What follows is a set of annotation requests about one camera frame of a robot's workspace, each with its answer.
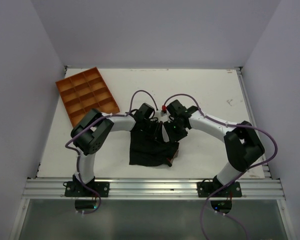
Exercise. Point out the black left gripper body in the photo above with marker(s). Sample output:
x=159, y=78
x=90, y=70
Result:
x=151, y=127

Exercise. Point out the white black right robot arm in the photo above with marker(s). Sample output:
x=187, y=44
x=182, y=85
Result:
x=242, y=144

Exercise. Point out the aluminium rail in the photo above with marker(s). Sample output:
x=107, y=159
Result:
x=157, y=189
x=238, y=70

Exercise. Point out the black striped underwear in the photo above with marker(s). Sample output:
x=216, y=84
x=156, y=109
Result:
x=149, y=149

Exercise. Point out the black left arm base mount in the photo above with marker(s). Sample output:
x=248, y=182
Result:
x=74, y=188

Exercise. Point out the aluminium front rail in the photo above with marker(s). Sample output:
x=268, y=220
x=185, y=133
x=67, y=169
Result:
x=157, y=189

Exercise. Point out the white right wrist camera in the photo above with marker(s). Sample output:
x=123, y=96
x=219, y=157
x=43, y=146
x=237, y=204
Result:
x=163, y=111

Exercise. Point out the orange compartment tray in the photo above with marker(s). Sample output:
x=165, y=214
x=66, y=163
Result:
x=84, y=91

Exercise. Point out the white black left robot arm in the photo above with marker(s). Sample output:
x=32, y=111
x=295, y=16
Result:
x=89, y=135

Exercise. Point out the aluminium right side rail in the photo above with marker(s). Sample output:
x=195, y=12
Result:
x=238, y=70

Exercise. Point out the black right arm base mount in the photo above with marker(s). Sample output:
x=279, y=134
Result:
x=218, y=191

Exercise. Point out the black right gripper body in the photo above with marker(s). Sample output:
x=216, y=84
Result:
x=175, y=131

